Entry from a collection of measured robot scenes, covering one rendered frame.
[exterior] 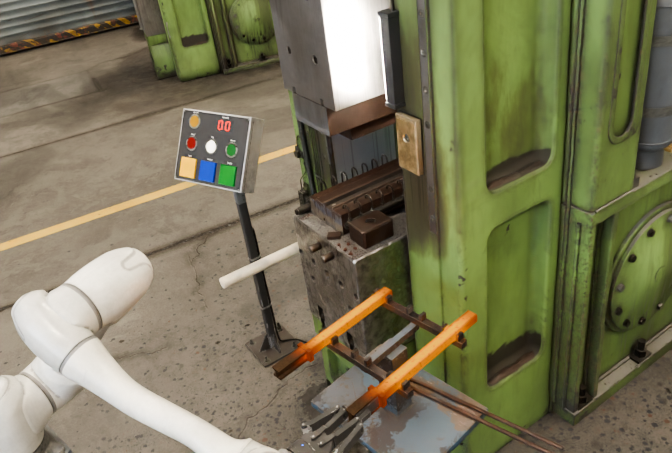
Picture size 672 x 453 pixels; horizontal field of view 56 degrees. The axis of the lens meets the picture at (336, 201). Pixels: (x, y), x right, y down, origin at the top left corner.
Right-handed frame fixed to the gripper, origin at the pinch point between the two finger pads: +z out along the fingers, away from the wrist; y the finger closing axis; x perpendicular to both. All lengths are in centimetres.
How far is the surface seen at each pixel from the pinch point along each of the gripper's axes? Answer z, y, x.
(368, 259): 44, -42, -3
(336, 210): 48, -60, 6
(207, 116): 46, -126, 25
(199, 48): 253, -500, -64
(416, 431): 17.9, -1.7, -26.2
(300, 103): 50, -72, 41
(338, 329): 13.2, -22.5, 1.0
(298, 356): -0.3, -22.7, 1.4
